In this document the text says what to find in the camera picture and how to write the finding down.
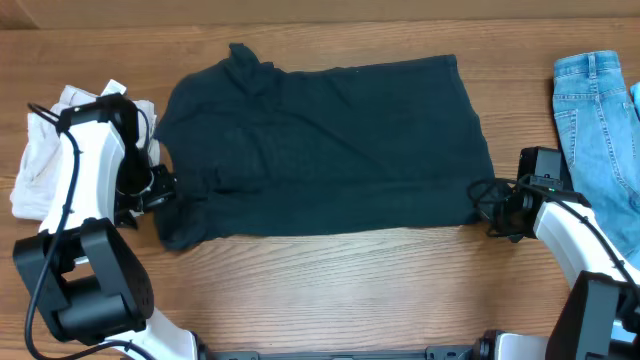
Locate black t-shirt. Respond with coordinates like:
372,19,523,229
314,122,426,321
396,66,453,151
154,44,494,250

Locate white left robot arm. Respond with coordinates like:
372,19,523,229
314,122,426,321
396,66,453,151
13,94,208,359

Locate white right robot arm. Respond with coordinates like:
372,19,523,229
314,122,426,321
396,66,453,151
467,178,639,359

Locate beige folded pants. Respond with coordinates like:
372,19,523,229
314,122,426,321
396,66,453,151
10,100,160,221

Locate blue denim jeans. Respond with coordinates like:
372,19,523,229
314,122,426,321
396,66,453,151
552,51,639,267

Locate light blue cloth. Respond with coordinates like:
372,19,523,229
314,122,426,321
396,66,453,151
630,83,640,116

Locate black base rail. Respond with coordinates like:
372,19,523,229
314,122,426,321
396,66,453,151
199,345,474,360

